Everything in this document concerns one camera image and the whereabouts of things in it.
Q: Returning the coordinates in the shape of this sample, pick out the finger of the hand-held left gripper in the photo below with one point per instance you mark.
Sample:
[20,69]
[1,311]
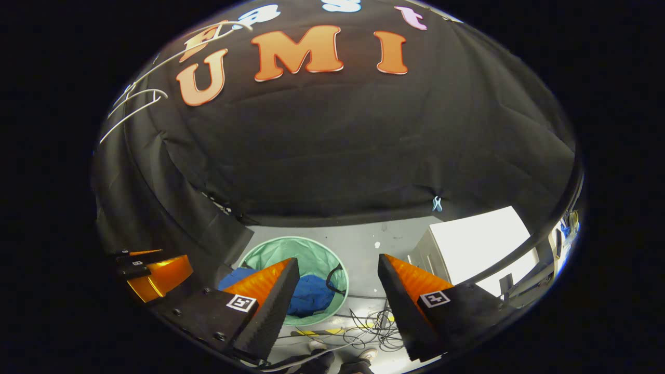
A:
[166,275]
[135,253]

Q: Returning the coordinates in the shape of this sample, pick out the person's right shoe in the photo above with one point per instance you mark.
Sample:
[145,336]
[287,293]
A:
[369,355]

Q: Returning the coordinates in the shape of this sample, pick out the black metal clothes rack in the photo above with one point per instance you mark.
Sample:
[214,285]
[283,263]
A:
[501,263]

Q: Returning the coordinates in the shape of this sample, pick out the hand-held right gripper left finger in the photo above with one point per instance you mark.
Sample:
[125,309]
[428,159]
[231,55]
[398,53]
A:
[270,311]

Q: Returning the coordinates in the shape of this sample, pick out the person's shoe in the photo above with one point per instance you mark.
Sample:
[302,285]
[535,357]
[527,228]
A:
[318,345]
[369,355]

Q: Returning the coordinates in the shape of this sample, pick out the yellow floor tape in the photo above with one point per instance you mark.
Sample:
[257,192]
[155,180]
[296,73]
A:
[317,331]

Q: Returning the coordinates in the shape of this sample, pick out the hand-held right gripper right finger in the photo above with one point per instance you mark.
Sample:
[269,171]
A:
[410,317]

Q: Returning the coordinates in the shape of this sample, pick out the green mesh laundry hamper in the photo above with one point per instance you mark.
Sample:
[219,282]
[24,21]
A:
[306,254]

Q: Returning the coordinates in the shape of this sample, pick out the white cabinet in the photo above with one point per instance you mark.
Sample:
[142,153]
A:
[478,239]

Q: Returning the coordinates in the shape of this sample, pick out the white plastic clothes hanger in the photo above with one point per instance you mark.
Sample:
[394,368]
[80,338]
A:
[176,52]
[150,91]

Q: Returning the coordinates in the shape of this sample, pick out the person's left shoe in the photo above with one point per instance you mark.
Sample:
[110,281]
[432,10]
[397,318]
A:
[318,345]

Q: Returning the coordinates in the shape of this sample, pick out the light blue clip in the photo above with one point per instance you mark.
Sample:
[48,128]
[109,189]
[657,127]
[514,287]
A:
[437,205]

